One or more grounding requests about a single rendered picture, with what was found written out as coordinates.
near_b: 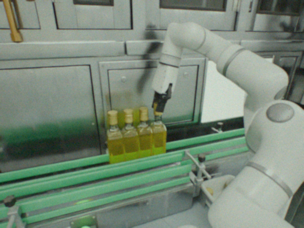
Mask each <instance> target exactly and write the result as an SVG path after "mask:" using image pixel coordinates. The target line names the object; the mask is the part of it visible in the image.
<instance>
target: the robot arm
mask: <svg viewBox="0 0 304 228"><path fill-rule="evenodd" d="M185 48H186V49H189V50H192V51H195V52H196V53H199V54H202V55H203V56H205V57H207V58H208V59H210V60H211V61H213V63H215V64H216V70H217V72H218V73H219V74H221V75H222V76H224V77H225V78H226V79H228V80H230V81H231V82H232V83H233V84H235V85H236V86H238V87H239V88H240V89H242V90H243V91H244V92H245V95H244V102H243V113H244V128H245V140H246V145H247V148H248V150H249V151H250V152H251V153H252V154H254V156H253V157H252V159H251V160H250V161H249V163H248V164H247V165H246V166H245V167H244V168H243V169H242V170H241V172H240V173H239V174H238V175H237V176H236V177H235V178H234V179H233V180H232V182H231V183H230V184H229V185H228V186H227V187H226V188H225V189H224V190H223V192H222V193H220V194H219V196H218V197H217V198H216V199H215V200H214V202H213V203H212V205H211V206H210V208H209V210H208V220H209V223H210V225H211V226H212V228H294V227H293V226H292V225H290V224H288V223H287V222H286V221H285V220H284V219H283V218H281V217H280V216H279V215H277V213H278V212H279V211H280V209H281V208H282V207H283V206H284V205H285V203H287V202H288V200H289V199H290V198H291V197H292V196H293V195H294V193H295V192H296V190H297V189H298V188H299V186H300V185H301V184H302V183H303V181H304V110H303V109H302V108H301V107H299V106H298V105H296V104H295V103H292V102H289V101H287V100H282V97H283V95H284V93H285V91H286V88H287V85H288V76H287V73H286V72H285V71H284V70H283V69H282V68H280V67H278V66H276V65H274V64H273V63H271V62H270V61H268V60H266V59H264V58H262V57H260V56H258V55H256V54H255V53H253V52H251V51H250V50H247V49H245V48H244V47H242V46H240V45H238V44H237V43H234V44H233V43H231V42H229V41H227V40H225V39H223V38H221V37H219V36H218V35H216V34H215V33H213V32H211V31H209V30H208V29H206V28H204V27H202V26H200V25H198V24H197V23H194V22H185V23H181V24H180V23H170V24H169V26H168V27H167V31H166V35H165V39H164V44H163V47H162V51H161V57H160V61H159V65H158V68H157V69H156V72H155V75H154V79H153V82H152V89H153V90H154V96H153V102H152V108H153V107H154V102H158V103H157V106H156V110H155V111H156V112H160V113H163V111H164V108H165V104H166V103H167V101H168V100H169V99H171V95H172V93H173V91H174V88H175V85H176V81H177V76H178V70H179V68H180V64H181V59H182V56H183V52H184V49H185ZM164 93H166V94H164ZM162 96H164V97H162Z"/></svg>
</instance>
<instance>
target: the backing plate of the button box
mask: <svg viewBox="0 0 304 228"><path fill-rule="evenodd" d="M69 224H70V228H82V227H90V226H94V225H96V228H98V222H97V216H96V214H94V215H90V216H86V217H83V218H78V219H74V220H71V221H69Z"/></svg>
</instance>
